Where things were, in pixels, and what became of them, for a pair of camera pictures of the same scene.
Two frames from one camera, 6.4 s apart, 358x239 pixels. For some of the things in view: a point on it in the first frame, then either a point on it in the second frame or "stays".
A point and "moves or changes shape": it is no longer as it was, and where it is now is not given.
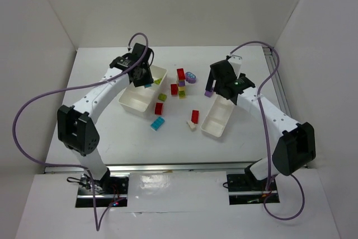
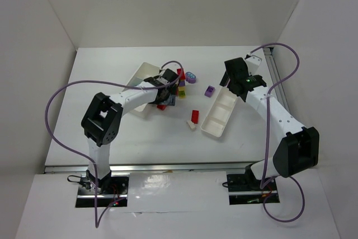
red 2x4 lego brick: (194, 117) stays
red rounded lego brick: (158, 108) moves or changes shape
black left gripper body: (142, 75) to (164, 97)
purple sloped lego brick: (208, 93) stays
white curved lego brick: (192, 125) stays
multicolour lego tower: (182, 83) stays
